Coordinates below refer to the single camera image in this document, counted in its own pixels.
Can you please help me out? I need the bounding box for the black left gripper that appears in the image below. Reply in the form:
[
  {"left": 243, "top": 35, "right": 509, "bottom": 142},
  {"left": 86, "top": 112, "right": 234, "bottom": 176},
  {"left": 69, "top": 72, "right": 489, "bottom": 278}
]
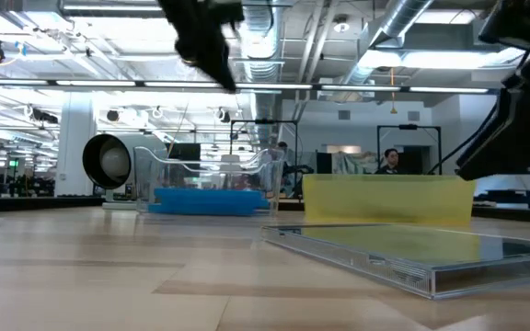
[{"left": 156, "top": 0, "right": 246, "bottom": 93}]

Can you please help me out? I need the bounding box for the clear jewel case black tray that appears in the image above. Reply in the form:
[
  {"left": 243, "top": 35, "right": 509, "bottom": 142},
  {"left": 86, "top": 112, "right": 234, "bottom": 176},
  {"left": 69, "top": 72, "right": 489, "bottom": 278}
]
[{"left": 259, "top": 223, "right": 530, "bottom": 301}]

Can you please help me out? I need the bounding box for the black monitor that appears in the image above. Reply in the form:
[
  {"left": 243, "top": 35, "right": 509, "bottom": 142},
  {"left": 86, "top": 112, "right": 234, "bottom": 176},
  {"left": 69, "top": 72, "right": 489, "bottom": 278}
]
[{"left": 166, "top": 143, "right": 202, "bottom": 175}]

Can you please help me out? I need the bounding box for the person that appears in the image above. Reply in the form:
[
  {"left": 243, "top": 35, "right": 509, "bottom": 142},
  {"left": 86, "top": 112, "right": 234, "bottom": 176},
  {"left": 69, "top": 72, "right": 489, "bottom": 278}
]
[
  {"left": 374, "top": 147, "right": 407, "bottom": 176},
  {"left": 274, "top": 141, "right": 294, "bottom": 178}
]

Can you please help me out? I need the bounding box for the clear plastic bin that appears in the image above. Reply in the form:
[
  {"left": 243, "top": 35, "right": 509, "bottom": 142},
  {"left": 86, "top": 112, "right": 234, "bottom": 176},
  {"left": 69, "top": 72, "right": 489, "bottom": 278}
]
[{"left": 133, "top": 145, "right": 287, "bottom": 216}]

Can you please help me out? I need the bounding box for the white cylindrical lamp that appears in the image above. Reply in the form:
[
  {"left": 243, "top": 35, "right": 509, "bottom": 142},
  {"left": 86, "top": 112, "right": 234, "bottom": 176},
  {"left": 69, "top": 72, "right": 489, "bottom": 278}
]
[{"left": 82, "top": 132, "right": 169, "bottom": 190}]

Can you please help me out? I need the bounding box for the yellow plastic bin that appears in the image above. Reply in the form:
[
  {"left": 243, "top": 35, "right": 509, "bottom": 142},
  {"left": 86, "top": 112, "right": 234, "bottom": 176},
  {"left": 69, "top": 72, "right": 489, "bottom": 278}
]
[{"left": 301, "top": 173, "right": 477, "bottom": 227}]

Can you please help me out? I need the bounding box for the long ceiling light strip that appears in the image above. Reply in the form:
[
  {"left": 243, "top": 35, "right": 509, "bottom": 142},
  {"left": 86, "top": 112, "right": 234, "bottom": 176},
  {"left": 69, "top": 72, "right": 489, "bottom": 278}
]
[{"left": 0, "top": 78, "right": 491, "bottom": 95}]

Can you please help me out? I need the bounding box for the black panel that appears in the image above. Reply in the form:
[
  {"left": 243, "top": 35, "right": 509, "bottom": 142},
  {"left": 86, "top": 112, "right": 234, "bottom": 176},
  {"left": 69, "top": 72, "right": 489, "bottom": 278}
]
[{"left": 316, "top": 152, "right": 334, "bottom": 175}]

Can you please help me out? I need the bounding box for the grey crumpled sheet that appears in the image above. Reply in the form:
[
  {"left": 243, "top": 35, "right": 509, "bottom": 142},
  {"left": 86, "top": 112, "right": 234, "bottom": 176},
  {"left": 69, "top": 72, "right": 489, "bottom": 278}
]
[{"left": 331, "top": 151, "right": 379, "bottom": 176}]

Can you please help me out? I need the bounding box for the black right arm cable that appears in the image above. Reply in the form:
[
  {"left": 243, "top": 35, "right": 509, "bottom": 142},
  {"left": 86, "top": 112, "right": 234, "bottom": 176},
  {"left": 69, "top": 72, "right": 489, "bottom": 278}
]
[{"left": 428, "top": 108, "right": 499, "bottom": 175}]

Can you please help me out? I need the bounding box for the black metal gantry frame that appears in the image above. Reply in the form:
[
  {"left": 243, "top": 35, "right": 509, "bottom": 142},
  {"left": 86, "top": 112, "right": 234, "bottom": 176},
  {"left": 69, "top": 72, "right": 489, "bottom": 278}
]
[
  {"left": 376, "top": 123, "right": 443, "bottom": 176},
  {"left": 229, "top": 118, "right": 300, "bottom": 200}
]

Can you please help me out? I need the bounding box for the yellow hanging cord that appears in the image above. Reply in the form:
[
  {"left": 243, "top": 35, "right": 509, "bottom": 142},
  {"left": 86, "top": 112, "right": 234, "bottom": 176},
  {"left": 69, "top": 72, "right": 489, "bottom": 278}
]
[{"left": 387, "top": 67, "right": 398, "bottom": 115}]

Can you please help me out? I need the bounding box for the silver ventilation duct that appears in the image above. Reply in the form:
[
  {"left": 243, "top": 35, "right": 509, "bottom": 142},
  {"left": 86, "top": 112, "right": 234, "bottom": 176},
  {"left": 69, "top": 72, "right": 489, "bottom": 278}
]
[{"left": 338, "top": 0, "right": 436, "bottom": 86}]

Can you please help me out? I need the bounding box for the black aluminium table frame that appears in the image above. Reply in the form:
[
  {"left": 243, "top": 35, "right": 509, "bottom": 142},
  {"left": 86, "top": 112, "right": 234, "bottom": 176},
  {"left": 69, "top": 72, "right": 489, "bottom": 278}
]
[{"left": 0, "top": 195, "right": 530, "bottom": 226}]

